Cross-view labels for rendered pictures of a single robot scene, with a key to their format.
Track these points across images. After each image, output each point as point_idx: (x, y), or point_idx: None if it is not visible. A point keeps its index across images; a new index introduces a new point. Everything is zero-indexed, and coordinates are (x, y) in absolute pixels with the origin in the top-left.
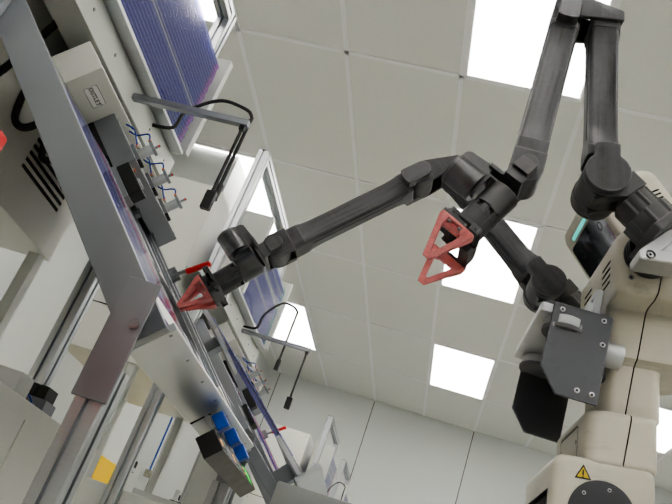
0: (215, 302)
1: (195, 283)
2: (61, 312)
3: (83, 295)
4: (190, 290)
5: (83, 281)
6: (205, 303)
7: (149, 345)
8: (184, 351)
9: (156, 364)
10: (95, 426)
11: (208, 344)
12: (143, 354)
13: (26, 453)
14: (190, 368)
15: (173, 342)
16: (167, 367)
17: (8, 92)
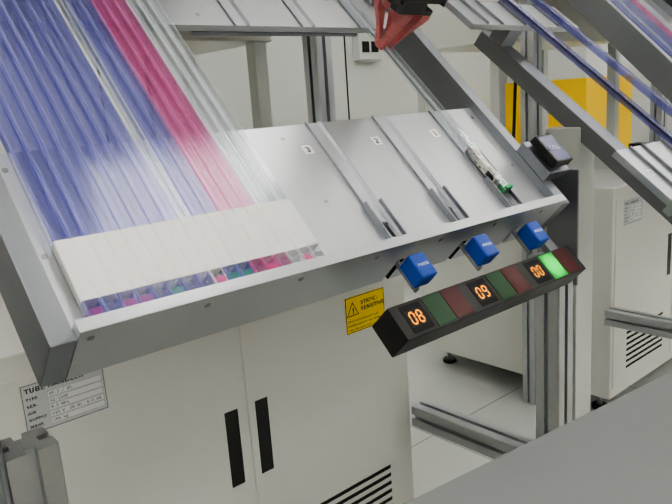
0: (419, 14)
1: (378, 4)
2: (306, 96)
3: (314, 65)
4: (379, 17)
5: (307, 47)
6: (410, 21)
7: (81, 359)
8: (171, 313)
9: (156, 341)
10: None
11: (499, 30)
12: (100, 362)
13: (273, 334)
14: (237, 298)
15: (119, 331)
16: (187, 327)
17: None
